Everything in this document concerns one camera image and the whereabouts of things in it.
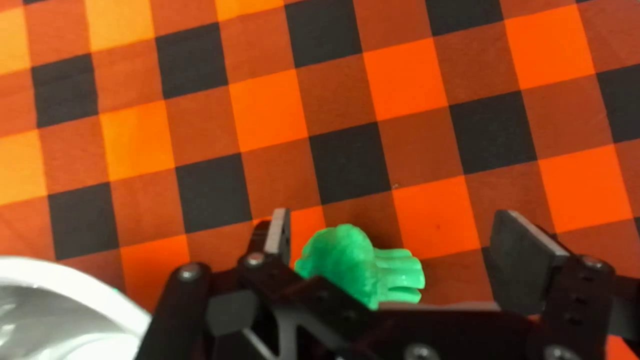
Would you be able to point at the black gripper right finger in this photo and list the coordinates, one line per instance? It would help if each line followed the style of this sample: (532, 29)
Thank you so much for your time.
(527, 257)

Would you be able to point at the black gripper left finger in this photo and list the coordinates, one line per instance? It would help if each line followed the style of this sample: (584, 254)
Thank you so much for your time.
(278, 237)

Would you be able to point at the green toy broccoli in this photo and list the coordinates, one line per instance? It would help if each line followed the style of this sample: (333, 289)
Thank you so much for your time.
(346, 263)

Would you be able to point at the silver metal basin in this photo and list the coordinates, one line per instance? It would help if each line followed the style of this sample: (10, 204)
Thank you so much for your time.
(61, 312)

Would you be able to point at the orange black checkered tablecloth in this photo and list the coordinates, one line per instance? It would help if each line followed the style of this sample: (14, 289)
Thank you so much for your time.
(373, 100)

